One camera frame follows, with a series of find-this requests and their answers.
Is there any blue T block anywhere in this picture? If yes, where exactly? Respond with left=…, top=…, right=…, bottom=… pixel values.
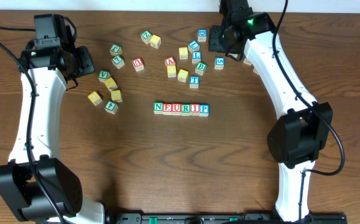
left=190, top=76, right=200, bottom=88

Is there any yellow C block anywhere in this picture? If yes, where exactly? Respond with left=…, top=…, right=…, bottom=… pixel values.
left=177, top=69, right=189, bottom=83

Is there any blue P block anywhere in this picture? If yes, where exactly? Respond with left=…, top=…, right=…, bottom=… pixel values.
left=199, top=104, right=210, bottom=116

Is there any red A block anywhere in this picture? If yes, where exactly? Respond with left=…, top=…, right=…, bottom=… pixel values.
left=164, top=56, right=176, bottom=67

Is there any blue S block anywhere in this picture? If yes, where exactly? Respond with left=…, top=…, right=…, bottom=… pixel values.
left=215, top=57, right=225, bottom=70

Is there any yellow S block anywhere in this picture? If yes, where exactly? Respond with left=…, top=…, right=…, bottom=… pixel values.
left=178, top=47, right=188, bottom=60

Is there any blue L block upper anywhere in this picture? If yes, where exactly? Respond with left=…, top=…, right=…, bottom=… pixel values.
left=188, top=40, right=200, bottom=52

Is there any yellow O block centre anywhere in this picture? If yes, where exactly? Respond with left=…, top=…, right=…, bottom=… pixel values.
left=167, top=65, right=177, bottom=78

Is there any yellow O block left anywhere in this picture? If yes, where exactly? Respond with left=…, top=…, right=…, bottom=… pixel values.
left=111, top=90, right=122, bottom=102

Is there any blue D block top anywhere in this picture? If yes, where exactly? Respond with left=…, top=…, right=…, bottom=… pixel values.
left=197, top=29, right=208, bottom=42

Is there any blue L block lower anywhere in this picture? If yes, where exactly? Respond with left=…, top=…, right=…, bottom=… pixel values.
left=192, top=51, right=201, bottom=64

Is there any green 7 block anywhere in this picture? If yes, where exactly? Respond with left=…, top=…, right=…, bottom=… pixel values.
left=111, top=55, right=125, bottom=69

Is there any green V block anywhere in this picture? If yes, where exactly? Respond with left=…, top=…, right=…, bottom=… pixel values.
left=98, top=70, right=111, bottom=83

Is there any green 4 block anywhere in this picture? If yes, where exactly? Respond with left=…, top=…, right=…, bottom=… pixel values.
left=104, top=100, right=118, bottom=114

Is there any green B block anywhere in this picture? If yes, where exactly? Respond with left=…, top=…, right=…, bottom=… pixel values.
left=195, top=62, right=207, bottom=75

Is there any green R block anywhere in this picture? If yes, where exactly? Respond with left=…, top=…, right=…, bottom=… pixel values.
left=181, top=104, right=190, bottom=116

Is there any red u block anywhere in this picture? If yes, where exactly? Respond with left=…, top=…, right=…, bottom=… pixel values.
left=172, top=103, right=182, bottom=116
left=132, top=57, right=145, bottom=72

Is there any yellow block beside Z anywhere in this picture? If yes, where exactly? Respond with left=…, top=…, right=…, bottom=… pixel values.
left=150, top=35, right=162, bottom=49

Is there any yellow o block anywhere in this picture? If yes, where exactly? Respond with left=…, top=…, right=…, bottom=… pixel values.
left=167, top=65, right=177, bottom=78
left=111, top=90, right=122, bottom=102

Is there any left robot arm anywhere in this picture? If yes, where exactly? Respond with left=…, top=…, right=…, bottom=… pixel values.
left=0, top=14, right=111, bottom=223

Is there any green J block left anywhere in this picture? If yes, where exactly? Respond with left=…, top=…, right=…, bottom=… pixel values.
left=109, top=44, right=122, bottom=56

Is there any yellow G block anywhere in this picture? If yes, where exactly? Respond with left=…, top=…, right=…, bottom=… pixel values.
left=88, top=91, right=103, bottom=106

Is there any green Z block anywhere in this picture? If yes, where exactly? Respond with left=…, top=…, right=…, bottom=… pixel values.
left=141, top=30, right=152, bottom=44

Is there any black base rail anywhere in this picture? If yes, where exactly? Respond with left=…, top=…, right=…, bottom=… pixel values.
left=106, top=212, right=348, bottom=224

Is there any red I block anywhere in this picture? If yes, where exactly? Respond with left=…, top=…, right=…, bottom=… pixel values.
left=190, top=103, right=200, bottom=116

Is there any green N block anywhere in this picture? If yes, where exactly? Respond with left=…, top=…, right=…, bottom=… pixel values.
left=153, top=102, right=164, bottom=114

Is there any red E block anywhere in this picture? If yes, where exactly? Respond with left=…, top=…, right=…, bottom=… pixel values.
left=162, top=103, right=172, bottom=115

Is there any blue l block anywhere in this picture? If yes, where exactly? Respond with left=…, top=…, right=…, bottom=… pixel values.
left=188, top=40, right=200, bottom=52
left=192, top=51, right=201, bottom=64

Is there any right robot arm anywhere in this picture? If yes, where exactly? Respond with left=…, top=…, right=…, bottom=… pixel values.
left=208, top=0, right=333, bottom=222

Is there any yellow K block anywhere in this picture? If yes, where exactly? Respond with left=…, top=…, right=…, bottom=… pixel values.
left=104, top=77, right=118, bottom=91

